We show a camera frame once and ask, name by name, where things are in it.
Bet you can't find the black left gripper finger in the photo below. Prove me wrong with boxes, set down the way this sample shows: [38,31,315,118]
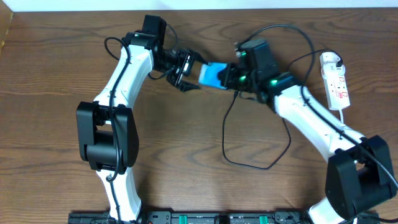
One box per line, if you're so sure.
[177,80,200,92]
[189,49,208,65]

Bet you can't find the blue Galaxy smartphone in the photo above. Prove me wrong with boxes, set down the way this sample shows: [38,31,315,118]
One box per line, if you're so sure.
[198,62,227,90]

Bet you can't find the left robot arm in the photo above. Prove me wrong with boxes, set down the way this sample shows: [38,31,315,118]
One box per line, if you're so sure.
[76,15,208,223]

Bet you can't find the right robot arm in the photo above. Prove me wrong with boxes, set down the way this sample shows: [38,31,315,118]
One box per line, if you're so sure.
[217,39,397,223]

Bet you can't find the white USB charger plug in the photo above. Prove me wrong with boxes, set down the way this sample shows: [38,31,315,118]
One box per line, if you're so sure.
[320,52,343,79]

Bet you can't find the white power strip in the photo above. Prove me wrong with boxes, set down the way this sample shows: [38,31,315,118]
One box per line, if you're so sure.
[321,68,350,111]

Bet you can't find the black USB charging cable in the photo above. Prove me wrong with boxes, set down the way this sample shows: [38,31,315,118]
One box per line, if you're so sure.
[221,48,344,170]

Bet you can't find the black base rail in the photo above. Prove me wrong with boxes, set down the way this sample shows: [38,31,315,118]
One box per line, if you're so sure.
[67,210,381,224]

